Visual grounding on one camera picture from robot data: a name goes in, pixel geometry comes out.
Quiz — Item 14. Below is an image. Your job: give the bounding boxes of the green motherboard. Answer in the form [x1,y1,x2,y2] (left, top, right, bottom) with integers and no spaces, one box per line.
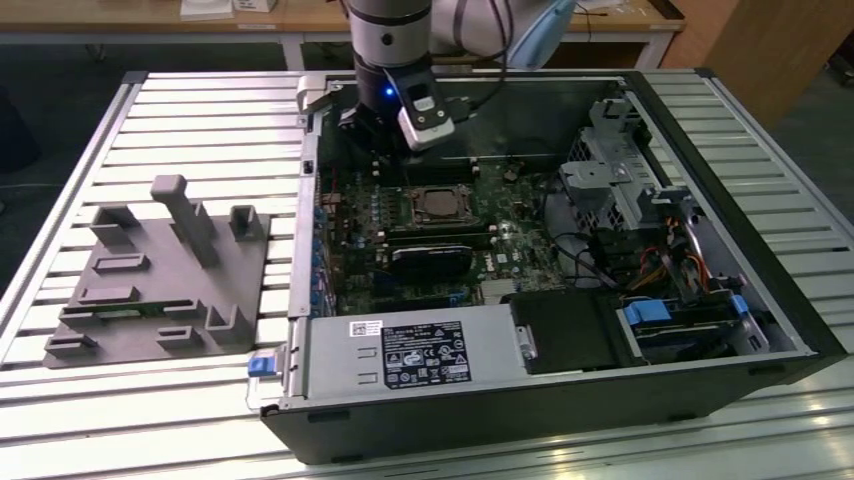
[317,159,569,319]

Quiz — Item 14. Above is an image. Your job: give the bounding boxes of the wooden cabinet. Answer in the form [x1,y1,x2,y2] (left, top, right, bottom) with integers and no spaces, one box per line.
[666,0,854,129]

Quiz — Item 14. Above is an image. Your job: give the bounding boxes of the small silver heat sink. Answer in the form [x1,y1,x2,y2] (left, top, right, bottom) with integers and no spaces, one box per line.
[480,279,522,304]

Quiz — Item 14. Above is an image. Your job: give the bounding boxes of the wooden desk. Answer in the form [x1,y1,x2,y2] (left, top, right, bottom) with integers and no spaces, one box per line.
[0,0,689,71]

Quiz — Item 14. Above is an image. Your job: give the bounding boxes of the metal drive cage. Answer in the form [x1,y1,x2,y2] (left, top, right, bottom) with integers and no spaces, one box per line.
[560,97,702,231]

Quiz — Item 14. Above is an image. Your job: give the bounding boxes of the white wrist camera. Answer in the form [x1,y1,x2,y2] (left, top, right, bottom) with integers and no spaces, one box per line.
[398,69,459,151]

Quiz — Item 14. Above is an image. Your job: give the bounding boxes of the silver power supply unit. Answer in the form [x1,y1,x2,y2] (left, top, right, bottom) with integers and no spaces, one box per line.
[279,304,536,409]

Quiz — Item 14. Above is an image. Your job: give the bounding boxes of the orange and yellow wires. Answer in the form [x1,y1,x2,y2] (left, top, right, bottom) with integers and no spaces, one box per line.
[630,249,709,291]

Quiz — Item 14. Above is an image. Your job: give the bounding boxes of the silver CPU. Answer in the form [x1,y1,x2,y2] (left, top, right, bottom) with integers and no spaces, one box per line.
[423,192,464,216]

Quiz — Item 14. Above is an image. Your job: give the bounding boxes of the metal socket cover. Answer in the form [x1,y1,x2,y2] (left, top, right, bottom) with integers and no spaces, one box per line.
[407,185,474,224]

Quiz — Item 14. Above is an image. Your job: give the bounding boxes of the green RAM stick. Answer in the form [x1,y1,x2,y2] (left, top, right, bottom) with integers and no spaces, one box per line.
[90,302,169,319]

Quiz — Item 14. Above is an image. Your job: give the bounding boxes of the white box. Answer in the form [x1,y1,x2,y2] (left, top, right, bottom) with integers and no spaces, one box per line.
[179,0,239,21]

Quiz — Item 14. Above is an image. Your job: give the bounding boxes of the hard disk in blue carrier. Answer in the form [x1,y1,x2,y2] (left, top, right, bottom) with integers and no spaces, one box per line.
[617,294,749,359]

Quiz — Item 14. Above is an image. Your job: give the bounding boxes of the black plastic shroud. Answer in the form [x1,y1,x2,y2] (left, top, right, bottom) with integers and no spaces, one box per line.
[510,289,646,376]

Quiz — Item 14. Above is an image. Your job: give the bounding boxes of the black graphics card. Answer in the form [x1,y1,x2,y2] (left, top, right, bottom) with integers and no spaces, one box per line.
[390,243,473,279]

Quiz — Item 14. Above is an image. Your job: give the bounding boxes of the blue case latch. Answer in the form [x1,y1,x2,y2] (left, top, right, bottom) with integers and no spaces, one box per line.
[247,349,282,379]

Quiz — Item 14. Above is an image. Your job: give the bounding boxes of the black wire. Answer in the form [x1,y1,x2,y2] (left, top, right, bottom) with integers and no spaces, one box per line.
[553,232,629,291]

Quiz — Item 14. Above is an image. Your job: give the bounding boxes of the CPU socket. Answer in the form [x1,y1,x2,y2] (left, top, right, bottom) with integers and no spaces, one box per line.
[403,184,478,226]

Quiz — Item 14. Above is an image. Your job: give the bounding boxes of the black PC case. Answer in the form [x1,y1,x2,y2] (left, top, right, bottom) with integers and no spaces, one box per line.
[259,67,849,466]

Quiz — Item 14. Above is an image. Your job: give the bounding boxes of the grey parts rack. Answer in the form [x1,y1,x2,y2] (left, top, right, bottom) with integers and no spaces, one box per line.
[41,174,275,370]

